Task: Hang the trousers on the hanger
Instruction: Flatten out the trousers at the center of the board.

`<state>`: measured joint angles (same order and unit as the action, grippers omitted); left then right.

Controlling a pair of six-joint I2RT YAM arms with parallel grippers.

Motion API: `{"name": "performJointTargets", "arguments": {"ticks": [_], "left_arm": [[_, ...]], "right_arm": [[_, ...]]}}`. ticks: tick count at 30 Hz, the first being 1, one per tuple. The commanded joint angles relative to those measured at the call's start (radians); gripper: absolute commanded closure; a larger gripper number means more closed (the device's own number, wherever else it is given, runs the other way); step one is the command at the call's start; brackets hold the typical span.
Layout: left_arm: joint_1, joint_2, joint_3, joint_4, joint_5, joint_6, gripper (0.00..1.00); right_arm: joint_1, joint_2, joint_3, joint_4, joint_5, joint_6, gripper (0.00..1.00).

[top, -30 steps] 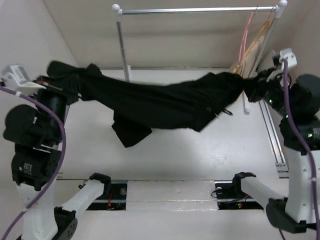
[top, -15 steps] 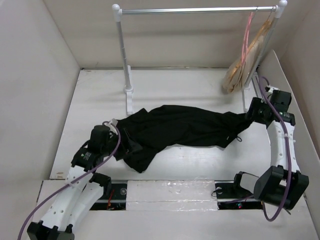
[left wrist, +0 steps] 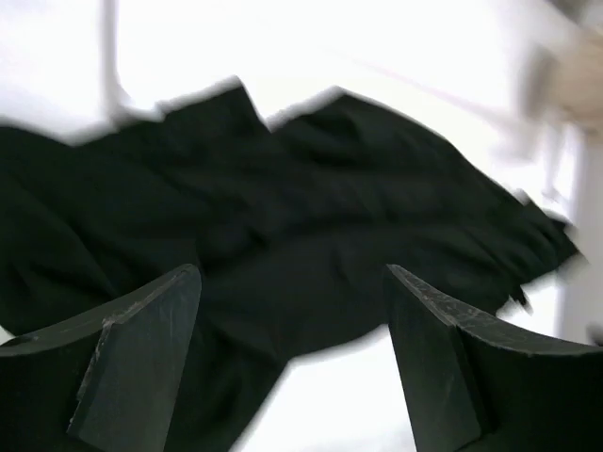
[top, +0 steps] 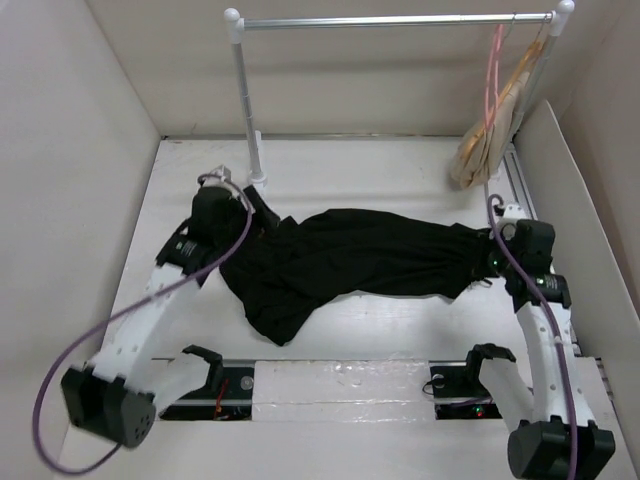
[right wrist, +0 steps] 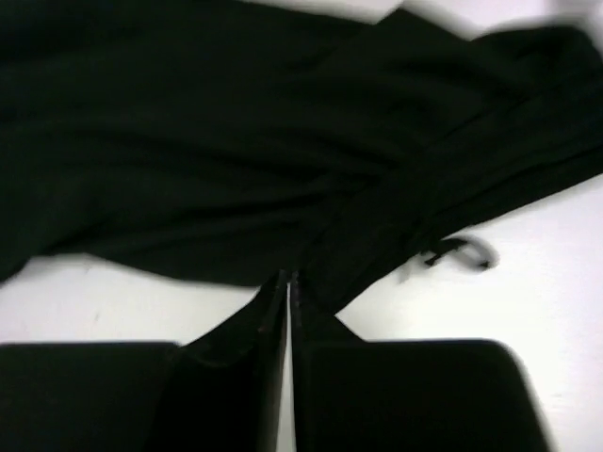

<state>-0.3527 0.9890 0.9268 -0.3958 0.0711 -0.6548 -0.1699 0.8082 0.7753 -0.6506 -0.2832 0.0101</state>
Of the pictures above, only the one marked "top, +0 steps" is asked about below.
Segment black trousers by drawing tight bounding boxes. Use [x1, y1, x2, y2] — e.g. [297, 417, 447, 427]
[220, 209, 494, 346]

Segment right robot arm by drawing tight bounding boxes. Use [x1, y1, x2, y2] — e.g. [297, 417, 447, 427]
[462, 216, 616, 479]

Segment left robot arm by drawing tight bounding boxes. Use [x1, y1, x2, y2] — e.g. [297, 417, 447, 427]
[61, 182, 279, 449]

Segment wooden hanger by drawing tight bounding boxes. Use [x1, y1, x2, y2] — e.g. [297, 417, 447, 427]
[462, 26, 543, 159]

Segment pink hanger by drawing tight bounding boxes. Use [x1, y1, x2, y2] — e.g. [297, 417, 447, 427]
[483, 24, 504, 133]

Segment white cardboard panel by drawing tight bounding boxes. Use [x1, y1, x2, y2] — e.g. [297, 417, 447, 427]
[516, 100, 639, 363]

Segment white metal clothes rack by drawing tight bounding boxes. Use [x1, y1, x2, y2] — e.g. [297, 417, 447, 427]
[222, 0, 576, 194]

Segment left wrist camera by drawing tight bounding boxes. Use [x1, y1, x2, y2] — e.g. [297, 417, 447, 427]
[205, 165, 232, 183]

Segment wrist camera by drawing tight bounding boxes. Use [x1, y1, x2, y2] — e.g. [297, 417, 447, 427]
[499, 203, 528, 223]
[205, 165, 232, 183]

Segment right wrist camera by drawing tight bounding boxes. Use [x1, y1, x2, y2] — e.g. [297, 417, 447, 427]
[499, 203, 528, 223]

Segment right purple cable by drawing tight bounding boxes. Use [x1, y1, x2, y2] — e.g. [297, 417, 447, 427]
[487, 194, 579, 480]

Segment aluminium rail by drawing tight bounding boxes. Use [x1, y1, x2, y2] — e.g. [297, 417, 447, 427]
[503, 143, 539, 220]

